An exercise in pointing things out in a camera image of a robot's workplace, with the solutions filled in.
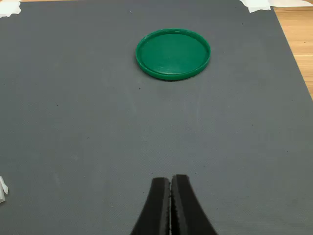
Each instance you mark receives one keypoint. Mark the small white plastic terminal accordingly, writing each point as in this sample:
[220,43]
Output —
[3,189]

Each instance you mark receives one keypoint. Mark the round green plastic lid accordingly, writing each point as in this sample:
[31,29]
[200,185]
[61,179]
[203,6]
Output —
[172,55]

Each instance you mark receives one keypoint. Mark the dark grey mat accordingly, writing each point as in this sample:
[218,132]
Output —
[97,122]

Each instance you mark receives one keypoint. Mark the white tape piece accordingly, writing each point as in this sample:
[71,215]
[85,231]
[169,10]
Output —
[256,6]
[8,8]

